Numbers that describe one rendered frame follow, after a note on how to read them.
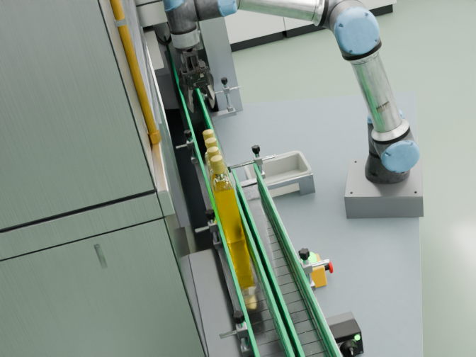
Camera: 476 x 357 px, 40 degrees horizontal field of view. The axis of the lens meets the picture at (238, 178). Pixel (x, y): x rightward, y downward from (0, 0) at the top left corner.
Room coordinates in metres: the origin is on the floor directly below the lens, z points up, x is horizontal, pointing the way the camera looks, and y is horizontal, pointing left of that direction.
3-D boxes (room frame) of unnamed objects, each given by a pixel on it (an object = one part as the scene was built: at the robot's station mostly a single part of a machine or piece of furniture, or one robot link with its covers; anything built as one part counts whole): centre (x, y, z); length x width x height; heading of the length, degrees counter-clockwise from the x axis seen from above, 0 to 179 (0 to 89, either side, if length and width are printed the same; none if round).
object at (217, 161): (1.62, 0.05, 1.14); 0.04 x 0.04 x 0.04
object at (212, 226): (1.59, 0.12, 0.94); 0.07 x 0.04 x 0.13; 94
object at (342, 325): (1.21, -0.18, 0.79); 0.08 x 0.08 x 0.08; 4
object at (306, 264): (1.32, -0.15, 0.94); 0.07 x 0.04 x 0.13; 94
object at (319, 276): (1.49, -0.15, 0.79); 0.07 x 0.07 x 0.07; 4
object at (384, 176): (1.86, -0.50, 0.88); 0.15 x 0.15 x 0.10
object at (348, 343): (1.15, -0.18, 0.79); 0.04 x 0.03 x 0.04; 94
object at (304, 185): (2.03, -0.12, 0.79); 0.27 x 0.17 x 0.08; 94
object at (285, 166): (2.04, -0.15, 0.80); 0.22 x 0.17 x 0.09; 94
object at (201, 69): (1.77, 0.06, 1.39); 0.09 x 0.08 x 0.12; 4
